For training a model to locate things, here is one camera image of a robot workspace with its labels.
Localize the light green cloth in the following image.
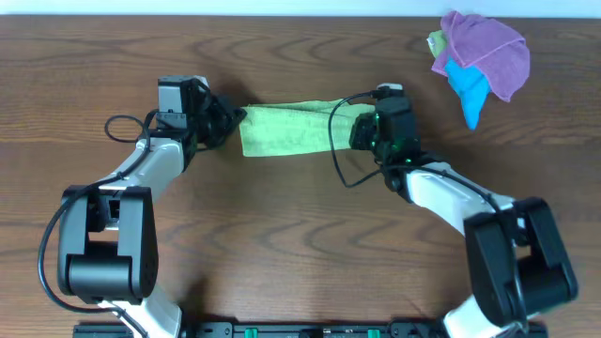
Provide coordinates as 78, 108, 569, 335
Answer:
239, 100, 375, 157

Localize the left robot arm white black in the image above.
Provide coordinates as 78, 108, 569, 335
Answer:
38, 75, 247, 337

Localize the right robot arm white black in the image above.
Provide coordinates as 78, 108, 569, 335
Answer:
349, 97, 578, 337

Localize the blue cloth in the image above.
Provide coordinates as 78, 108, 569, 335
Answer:
444, 58, 490, 131

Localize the small green cloth in pile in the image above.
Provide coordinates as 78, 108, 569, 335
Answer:
426, 30, 447, 58

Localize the purple cloth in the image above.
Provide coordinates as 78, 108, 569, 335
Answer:
432, 11, 531, 102

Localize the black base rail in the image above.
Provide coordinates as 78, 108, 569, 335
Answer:
72, 321, 549, 338

